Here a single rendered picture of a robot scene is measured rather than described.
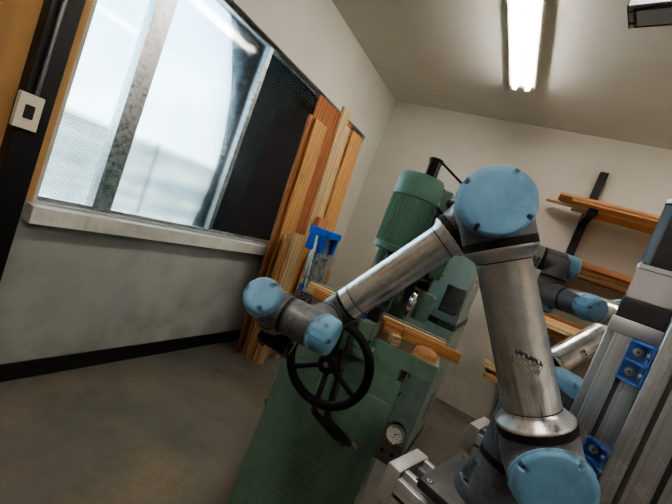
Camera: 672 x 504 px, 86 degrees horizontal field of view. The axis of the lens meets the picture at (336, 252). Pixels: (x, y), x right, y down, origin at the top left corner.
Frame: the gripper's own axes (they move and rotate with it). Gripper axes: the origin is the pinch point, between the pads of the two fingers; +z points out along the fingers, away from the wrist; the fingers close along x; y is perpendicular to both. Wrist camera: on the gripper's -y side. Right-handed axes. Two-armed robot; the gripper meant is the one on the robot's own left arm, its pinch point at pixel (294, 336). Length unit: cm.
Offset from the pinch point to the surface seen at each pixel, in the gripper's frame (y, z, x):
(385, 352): -15.2, 28.6, 22.6
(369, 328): -16.8, 17.1, 15.3
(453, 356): -28, 38, 45
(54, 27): -51, -28, -130
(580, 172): -265, 149, 101
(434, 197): -70, 10, 15
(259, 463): 37, 61, -3
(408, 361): -15.8, 27.7, 30.7
